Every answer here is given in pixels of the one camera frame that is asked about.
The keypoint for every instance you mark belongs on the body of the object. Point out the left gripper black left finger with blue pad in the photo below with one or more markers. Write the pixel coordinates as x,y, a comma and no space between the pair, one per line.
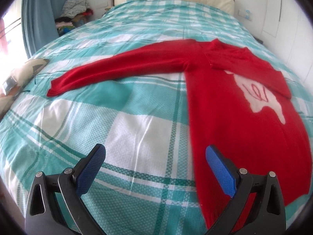
44,215

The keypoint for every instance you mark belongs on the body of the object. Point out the wall socket plate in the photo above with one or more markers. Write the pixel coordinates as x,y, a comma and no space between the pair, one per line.
246,14

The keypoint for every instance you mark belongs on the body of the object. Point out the blue window curtain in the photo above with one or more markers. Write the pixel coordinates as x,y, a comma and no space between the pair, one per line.
38,23

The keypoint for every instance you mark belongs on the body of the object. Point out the pile of clothes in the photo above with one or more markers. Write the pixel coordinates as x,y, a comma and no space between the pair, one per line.
74,14

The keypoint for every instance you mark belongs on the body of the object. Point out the red knit sweater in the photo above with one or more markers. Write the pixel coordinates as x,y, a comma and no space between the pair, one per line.
236,101

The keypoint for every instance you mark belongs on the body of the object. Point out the patterned cream cushion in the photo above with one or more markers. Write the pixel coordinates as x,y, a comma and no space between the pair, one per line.
15,83

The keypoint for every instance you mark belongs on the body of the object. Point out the teal white plaid bedspread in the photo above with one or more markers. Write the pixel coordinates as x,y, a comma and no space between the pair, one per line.
146,184

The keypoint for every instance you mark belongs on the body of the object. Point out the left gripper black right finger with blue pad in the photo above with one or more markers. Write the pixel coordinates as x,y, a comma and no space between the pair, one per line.
256,203

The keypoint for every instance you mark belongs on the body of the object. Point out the white wardrobe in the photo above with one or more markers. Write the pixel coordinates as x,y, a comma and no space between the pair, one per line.
287,33

